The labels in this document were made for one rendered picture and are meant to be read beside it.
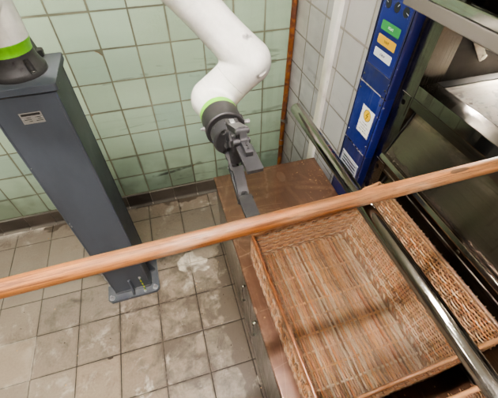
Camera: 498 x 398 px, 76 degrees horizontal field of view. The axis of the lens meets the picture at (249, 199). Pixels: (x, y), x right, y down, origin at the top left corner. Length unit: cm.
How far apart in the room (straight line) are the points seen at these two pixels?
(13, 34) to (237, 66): 58
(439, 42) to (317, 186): 76
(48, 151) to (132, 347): 103
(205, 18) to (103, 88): 107
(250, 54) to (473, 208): 67
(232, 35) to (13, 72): 60
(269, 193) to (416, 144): 65
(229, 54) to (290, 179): 84
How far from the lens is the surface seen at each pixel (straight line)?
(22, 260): 232
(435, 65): 106
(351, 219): 128
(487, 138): 92
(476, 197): 98
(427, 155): 106
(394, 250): 60
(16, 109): 112
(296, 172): 154
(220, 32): 78
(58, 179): 127
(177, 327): 177
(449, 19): 78
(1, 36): 107
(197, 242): 53
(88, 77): 175
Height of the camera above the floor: 163
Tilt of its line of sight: 48 degrees down
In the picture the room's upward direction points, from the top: straight up
